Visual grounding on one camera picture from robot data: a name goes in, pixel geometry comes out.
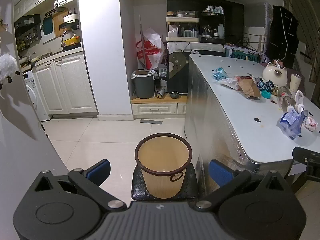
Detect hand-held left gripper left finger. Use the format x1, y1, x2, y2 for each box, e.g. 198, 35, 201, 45
26, 159, 127, 211

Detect dish rack with yellow bowl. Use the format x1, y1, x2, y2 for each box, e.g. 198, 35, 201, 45
61, 30, 82, 52

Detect white lower kitchen cabinets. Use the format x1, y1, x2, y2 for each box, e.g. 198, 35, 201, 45
34, 52, 98, 117

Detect wooden stick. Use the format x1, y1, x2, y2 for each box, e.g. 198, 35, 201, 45
139, 15, 147, 70

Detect teal letter sign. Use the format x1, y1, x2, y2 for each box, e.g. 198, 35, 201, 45
231, 51, 258, 63

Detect grey flat board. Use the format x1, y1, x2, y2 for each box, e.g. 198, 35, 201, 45
139, 119, 163, 126

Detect white cat shaped ceramic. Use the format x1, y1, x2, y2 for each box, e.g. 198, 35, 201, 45
262, 62, 287, 86

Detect wooden cutting board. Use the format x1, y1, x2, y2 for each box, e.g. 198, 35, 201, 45
52, 9, 69, 38

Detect clear plastic bag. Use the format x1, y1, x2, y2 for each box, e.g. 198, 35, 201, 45
218, 76, 241, 90

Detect white fluffy magnet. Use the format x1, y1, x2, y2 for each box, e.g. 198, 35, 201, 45
0, 54, 20, 83

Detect crumpled red white paper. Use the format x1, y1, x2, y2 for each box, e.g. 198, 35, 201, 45
302, 116, 318, 132

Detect crushed blue can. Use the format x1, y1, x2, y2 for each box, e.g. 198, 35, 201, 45
255, 77, 275, 92

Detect bear print cloth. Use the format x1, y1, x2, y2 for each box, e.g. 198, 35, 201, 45
167, 42, 190, 80

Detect red white plastic bag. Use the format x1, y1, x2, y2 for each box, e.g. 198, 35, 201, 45
136, 27, 165, 70

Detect cream storage organizer shelf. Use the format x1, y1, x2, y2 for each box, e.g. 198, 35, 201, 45
165, 17, 201, 42

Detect white metal angle rack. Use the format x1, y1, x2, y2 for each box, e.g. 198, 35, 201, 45
224, 2, 273, 64

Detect white drawer base cabinet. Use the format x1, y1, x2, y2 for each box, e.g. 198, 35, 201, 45
130, 96, 188, 120

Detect black range hood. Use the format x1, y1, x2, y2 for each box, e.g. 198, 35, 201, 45
14, 14, 42, 28

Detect white kitchen appliance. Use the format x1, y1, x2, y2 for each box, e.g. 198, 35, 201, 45
59, 14, 80, 29

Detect teal cutting board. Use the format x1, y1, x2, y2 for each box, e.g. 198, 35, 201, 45
41, 15, 54, 36

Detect black jacket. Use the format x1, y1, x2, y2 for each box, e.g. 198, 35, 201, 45
265, 5, 300, 68

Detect small white plastic bag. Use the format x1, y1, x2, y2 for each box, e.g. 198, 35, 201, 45
294, 90, 306, 113

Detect brown paper bag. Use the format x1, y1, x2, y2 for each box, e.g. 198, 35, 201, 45
237, 78, 262, 99

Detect black rack with bottles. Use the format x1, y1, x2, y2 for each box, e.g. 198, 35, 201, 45
201, 5, 225, 43

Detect blue white packaging bag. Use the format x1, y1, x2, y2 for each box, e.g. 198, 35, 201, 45
277, 109, 308, 140

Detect white refrigerator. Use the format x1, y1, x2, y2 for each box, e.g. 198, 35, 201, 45
0, 0, 69, 240

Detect cream cup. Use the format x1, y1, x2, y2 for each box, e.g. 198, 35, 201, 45
289, 73, 302, 92

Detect silver sided table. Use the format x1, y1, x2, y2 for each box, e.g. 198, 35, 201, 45
184, 54, 320, 198

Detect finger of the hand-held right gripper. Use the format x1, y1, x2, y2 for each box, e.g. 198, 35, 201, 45
292, 146, 320, 180

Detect black cable bundle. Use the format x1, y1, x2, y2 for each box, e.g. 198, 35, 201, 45
235, 37, 251, 48

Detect beige wastebasket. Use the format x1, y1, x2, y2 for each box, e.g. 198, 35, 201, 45
134, 133, 193, 199

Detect light blue wrapper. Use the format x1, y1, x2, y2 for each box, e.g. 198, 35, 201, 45
212, 67, 228, 81

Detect grey waste bin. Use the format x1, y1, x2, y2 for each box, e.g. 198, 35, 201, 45
132, 69, 158, 99

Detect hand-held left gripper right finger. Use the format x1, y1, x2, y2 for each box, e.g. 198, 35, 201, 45
195, 159, 293, 211

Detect white washing machine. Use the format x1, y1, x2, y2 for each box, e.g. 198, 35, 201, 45
22, 70, 50, 122

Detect clear plastic bottle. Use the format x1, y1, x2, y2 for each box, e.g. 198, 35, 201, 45
277, 86, 297, 113

